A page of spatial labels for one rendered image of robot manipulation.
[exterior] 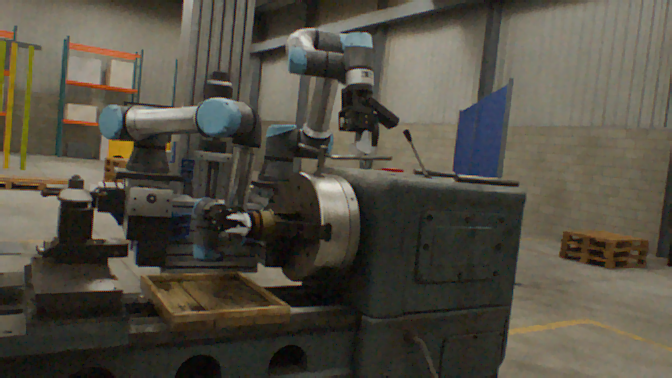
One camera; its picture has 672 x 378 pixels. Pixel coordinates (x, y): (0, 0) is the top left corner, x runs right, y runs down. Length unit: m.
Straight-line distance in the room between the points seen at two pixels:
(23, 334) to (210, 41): 1.41
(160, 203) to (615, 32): 11.81
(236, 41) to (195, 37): 0.16
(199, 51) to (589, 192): 11.03
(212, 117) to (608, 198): 11.19
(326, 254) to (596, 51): 11.88
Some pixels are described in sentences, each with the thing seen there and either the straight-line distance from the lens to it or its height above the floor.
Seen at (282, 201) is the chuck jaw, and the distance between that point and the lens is 1.54.
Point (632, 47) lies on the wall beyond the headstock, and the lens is 12.66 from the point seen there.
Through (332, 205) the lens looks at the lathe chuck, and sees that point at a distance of 1.43.
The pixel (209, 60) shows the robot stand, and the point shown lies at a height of 1.62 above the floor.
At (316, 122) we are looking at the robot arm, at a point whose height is 1.41.
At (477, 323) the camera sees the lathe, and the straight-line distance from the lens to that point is 1.78.
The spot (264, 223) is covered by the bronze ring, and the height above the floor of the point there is 1.09.
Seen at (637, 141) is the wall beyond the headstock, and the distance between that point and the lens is 12.19.
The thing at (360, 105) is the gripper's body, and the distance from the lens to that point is 1.43.
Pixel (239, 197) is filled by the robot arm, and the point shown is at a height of 1.12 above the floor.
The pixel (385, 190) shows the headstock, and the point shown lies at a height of 1.22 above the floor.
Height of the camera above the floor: 1.31
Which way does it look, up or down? 3 degrees down
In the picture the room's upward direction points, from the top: 6 degrees clockwise
